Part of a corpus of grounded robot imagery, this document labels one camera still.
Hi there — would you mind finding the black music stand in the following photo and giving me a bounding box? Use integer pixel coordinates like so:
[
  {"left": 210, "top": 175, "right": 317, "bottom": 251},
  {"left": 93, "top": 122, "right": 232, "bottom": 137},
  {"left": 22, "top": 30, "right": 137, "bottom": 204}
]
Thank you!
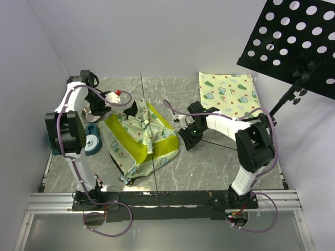
[{"left": 237, "top": 1, "right": 334, "bottom": 116}]

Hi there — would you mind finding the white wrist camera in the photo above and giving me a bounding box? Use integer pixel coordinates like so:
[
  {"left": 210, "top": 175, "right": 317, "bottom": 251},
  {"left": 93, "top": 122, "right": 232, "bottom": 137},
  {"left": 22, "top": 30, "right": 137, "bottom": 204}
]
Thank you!
[
  {"left": 106, "top": 90, "right": 121, "bottom": 105},
  {"left": 173, "top": 114, "right": 187, "bottom": 129}
]

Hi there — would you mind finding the blue owl puzzle piece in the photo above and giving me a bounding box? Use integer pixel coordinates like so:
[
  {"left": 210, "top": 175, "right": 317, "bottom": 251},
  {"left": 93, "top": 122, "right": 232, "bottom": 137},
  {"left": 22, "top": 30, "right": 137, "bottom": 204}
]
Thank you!
[{"left": 118, "top": 174, "right": 134, "bottom": 186}]

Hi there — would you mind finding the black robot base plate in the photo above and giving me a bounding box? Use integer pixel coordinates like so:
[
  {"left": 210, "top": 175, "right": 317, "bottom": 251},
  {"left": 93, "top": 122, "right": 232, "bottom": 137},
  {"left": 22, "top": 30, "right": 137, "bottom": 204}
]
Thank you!
[{"left": 72, "top": 190, "right": 258, "bottom": 223}]

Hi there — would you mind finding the teal double pet bowl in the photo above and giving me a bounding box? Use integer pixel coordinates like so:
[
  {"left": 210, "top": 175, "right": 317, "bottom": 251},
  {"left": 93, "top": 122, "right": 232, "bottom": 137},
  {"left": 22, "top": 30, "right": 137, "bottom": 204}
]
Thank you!
[{"left": 47, "top": 121, "right": 102, "bottom": 156}]

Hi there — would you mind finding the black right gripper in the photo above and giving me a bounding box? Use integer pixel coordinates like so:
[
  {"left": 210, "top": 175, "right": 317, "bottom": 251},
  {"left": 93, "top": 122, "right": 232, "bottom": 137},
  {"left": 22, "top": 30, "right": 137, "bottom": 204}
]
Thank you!
[{"left": 179, "top": 122, "right": 207, "bottom": 151}]

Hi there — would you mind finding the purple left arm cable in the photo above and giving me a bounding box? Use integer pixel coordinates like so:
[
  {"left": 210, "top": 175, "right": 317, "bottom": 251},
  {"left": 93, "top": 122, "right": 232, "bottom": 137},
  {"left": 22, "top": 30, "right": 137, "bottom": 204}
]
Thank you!
[{"left": 56, "top": 85, "right": 135, "bottom": 238}]

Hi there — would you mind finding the stainless steel pet bowl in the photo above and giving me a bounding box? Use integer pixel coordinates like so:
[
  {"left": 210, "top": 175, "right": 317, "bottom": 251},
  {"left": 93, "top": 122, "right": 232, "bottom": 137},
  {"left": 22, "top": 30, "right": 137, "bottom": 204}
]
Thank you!
[{"left": 81, "top": 105, "right": 104, "bottom": 123}]

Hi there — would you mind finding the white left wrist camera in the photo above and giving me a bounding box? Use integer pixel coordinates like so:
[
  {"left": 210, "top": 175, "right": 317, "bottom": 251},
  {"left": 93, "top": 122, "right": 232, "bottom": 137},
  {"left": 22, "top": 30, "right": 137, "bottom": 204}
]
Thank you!
[{"left": 106, "top": 90, "right": 121, "bottom": 105}]

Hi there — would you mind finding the black tent pole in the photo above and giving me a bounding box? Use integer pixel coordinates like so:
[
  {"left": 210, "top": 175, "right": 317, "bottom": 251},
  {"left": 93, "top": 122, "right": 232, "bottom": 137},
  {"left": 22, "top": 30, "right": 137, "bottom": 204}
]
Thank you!
[
  {"left": 201, "top": 140, "right": 237, "bottom": 151},
  {"left": 140, "top": 72, "right": 158, "bottom": 193}
]

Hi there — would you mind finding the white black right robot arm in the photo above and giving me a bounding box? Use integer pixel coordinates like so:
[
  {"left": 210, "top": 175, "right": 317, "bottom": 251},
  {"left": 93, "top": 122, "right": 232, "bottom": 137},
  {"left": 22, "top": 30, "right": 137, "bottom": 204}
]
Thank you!
[{"left": 174, "top": 101, "right": 278, "bottom": 208}]

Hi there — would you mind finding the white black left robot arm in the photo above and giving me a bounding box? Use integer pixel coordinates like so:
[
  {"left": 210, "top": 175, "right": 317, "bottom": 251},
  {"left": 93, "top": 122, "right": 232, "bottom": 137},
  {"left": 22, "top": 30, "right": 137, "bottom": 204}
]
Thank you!
[{"left": 44, "top": 70, "right": 132, "bottom": 210}]

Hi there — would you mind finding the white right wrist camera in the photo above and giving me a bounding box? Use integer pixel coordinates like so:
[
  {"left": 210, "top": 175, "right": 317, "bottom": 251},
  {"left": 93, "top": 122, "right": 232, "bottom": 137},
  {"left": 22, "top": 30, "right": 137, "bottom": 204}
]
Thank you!
[{"left": 173, "top": 114, "right": 187, "bottom": 129}]

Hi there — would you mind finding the green patterned tent mat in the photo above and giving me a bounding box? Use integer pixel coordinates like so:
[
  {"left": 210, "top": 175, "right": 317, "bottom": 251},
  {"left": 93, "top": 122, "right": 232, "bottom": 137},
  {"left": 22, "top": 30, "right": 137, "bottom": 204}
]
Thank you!
[{"left": 198, "top": 72, "right": 260, "bottom": 117}]

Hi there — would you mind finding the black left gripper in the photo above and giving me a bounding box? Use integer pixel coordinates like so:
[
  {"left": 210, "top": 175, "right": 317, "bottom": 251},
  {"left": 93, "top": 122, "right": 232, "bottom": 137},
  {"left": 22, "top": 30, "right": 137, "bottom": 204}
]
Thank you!
[{"left": 84, "top": 92, "right": 111, "bottom": 117}]

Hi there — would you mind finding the green patterned pet tent fabric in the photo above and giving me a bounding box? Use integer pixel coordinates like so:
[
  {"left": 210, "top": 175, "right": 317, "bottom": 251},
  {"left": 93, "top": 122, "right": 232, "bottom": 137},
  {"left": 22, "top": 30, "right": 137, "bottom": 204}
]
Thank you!
[{"left": 99, "top": 99, "right": 179, "bottom": 179}]

